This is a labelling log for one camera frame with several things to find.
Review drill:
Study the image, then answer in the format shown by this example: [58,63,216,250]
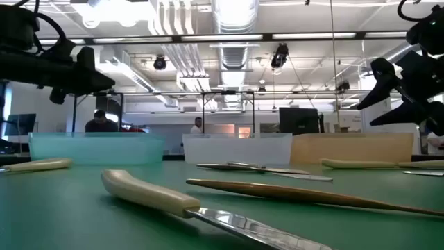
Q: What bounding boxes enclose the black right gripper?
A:
[356,50,444,137]

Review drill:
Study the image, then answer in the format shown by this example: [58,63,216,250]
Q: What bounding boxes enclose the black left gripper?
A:
[0,46,116,105]

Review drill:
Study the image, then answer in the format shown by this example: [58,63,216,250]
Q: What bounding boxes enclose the cream-handled cutlery piece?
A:
[402,169,444,177]
[398,160,444,170]
[321,158,400,170]

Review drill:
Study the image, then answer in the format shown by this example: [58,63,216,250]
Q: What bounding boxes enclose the cream-handled table knife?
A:
[100,169,334,250]
[0,158,73,174]

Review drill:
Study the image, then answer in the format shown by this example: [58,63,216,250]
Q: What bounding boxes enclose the brown wooden utensil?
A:
[186,178,444,217]

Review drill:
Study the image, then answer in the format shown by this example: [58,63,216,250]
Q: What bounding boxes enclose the white round column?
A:
[359,74,393,134]

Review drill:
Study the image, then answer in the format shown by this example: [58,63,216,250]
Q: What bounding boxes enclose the black computer monitor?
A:
[278,107,321,135]
[3,113,37,137]

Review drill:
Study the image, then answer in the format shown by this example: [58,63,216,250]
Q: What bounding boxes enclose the teal plastic bin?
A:
[28,132,166,166]

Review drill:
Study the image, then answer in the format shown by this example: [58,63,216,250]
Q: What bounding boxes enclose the orange plastic bin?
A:
[290,133,415,164]

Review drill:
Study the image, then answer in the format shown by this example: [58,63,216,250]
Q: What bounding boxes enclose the black overhead light beam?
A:
[34,30,410,45]

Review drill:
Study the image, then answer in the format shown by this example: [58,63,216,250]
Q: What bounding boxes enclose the green table mat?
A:
[0,160,444,250]

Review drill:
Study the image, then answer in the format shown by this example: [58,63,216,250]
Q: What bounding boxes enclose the clear plastic bin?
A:
[182,133,293,165]

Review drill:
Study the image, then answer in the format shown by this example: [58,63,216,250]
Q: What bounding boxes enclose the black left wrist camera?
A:
[48,37,76,58]

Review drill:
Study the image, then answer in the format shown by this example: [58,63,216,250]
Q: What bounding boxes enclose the black ceiling-hung camera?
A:
[270,42,290,69]
[335,80,351,94]
[153,54,168,72]

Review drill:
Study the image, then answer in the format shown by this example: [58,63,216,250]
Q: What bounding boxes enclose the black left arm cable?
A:
[33,11,69,46]

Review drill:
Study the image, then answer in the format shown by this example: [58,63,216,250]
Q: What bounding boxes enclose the black aluminium table frame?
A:
[0,153,444,166]

